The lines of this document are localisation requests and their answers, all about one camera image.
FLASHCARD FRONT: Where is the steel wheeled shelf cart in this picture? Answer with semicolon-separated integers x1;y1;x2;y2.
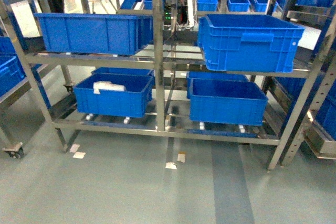
1;0;56;159

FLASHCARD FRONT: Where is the blue crate lower left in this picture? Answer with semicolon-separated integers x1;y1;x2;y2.
73;73;154;118

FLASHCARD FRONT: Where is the blue crate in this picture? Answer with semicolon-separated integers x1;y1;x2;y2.
186;72;249;99
190;79;268;126
34;13;153;56
198;14;305;73
91;67;154;76
73;73;154;118

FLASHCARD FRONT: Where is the blue crate rear left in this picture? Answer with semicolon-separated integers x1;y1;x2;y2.
91;67;154;76

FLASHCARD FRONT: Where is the blue crate rear right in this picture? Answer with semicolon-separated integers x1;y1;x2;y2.
186;72;249;99

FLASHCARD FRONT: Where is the blue crate lower right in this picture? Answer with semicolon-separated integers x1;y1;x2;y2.
190;79;268;126

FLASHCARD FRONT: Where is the white foam packing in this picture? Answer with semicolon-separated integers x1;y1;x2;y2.
93;81;126;94

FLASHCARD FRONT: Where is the blue crate upper right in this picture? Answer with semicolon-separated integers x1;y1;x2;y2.
198;14;305;73

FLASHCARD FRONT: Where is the steel flow rack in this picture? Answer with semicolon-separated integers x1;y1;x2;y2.
5;0;335;170

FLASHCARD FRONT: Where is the blue crate upper left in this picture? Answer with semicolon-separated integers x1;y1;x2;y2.
34;13;153;56

